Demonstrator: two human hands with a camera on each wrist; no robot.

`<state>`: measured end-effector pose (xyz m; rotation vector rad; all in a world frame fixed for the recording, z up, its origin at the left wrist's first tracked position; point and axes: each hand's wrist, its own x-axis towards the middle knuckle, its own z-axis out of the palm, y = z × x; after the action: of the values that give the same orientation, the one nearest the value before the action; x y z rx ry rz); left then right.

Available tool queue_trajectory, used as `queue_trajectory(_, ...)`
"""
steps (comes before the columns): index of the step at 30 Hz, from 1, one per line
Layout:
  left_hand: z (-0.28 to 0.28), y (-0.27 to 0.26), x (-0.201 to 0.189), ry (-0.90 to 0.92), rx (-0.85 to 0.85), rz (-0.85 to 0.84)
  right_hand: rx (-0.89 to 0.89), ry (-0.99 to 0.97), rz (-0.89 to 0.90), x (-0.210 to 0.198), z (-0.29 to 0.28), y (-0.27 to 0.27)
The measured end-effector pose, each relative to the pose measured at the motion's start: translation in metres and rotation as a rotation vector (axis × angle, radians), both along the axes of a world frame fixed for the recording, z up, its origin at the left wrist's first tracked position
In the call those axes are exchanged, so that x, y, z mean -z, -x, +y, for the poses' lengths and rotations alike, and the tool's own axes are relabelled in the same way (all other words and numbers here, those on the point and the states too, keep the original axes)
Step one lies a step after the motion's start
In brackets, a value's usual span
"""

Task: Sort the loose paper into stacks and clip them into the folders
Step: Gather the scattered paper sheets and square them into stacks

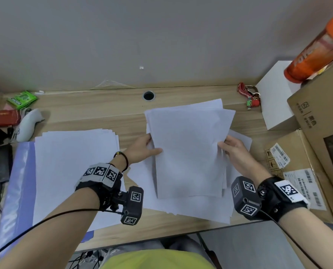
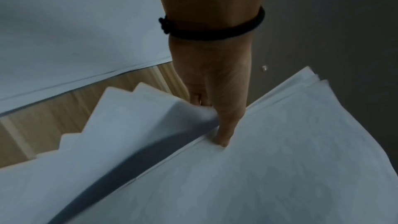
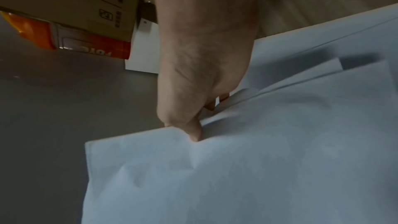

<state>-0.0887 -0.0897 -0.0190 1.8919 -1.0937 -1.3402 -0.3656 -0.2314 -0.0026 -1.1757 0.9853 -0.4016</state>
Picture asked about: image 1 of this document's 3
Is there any person's right hand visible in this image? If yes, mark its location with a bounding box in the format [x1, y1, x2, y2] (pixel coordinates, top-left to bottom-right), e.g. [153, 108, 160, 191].
[217, 135, 273, 186]

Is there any person's left hand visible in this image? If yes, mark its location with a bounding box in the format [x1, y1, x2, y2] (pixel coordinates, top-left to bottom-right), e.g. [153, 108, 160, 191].
[124, 133, 164, 166]

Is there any pile of white papers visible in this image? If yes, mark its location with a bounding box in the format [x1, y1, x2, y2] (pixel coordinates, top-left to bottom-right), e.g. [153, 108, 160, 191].
[127, 98, 253, 225]

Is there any tidy white paper stack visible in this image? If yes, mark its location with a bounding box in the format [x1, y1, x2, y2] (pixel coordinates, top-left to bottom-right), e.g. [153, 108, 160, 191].
[32, 129, 127, 232]

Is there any blue plastic folder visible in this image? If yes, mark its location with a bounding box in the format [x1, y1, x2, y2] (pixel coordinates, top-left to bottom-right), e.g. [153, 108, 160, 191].
[0, 141, 94, 258]

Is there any person's right forearm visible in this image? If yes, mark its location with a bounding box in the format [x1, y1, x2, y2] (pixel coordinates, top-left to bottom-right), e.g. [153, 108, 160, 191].
[278, 207, 333, 269]

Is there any person's left forearm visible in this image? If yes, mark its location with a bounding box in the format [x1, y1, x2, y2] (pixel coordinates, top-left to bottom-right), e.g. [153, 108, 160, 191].
[0, 189, 100, 269]

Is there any person's yellow shirt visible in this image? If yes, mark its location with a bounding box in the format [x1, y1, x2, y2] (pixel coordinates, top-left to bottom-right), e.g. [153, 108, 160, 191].
[99, 249, 216, 269]

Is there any flat cardboard box with labels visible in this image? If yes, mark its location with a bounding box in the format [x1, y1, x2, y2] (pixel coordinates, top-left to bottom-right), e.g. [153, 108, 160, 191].
[264, 129, 333, 225]

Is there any small white box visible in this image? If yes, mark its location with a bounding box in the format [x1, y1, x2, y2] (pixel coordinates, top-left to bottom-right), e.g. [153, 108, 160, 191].
[255, 61, 303, 131]

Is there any clear tape piece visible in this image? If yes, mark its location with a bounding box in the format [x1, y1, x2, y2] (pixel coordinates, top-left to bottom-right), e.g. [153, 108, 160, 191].
[91, 79, 135, 89]

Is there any large cardboard box with window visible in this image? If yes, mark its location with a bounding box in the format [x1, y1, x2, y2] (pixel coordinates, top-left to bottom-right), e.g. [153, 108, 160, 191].
[287, 57, 333, 206]

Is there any dark brown chair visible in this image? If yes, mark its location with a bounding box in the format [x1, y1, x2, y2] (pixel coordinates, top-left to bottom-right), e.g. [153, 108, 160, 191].
[197, 232, 223, 269]

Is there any white handheld controller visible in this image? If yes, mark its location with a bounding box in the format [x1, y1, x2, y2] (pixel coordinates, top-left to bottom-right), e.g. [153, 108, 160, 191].
[15, 108, 45, 143]

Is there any green gum packet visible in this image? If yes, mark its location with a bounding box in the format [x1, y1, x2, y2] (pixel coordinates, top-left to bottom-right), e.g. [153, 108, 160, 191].
[6, 91, 39, 110]

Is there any orange drink bottle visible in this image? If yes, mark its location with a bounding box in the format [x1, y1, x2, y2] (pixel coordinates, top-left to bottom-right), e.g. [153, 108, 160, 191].
[284, 9, 333, 84]

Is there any red snack packet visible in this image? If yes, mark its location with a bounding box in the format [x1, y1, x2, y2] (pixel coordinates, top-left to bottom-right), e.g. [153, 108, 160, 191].
[0, 109, 21, 127]

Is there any black bead bracelet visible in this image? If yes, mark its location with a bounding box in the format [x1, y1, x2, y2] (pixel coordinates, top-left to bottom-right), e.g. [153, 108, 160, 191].
[113, 151, 129, 172]

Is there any black wrist camera with markers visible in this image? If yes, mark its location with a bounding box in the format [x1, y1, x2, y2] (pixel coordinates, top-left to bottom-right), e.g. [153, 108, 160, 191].
[231, 176, 310, 222]
[75, 163, 144, 225]

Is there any red keychain with green charm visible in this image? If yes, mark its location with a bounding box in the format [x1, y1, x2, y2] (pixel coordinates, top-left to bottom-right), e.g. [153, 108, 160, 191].
[237, 82, 261, 111]

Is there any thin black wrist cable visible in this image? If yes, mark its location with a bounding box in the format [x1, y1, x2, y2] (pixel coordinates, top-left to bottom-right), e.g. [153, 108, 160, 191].
[260, 210, 323, 269]
[0, 208, 124, 261]

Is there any white coiled cable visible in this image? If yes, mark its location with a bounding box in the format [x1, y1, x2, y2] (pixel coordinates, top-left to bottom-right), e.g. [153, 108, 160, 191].
[8, 108, 32, 142]

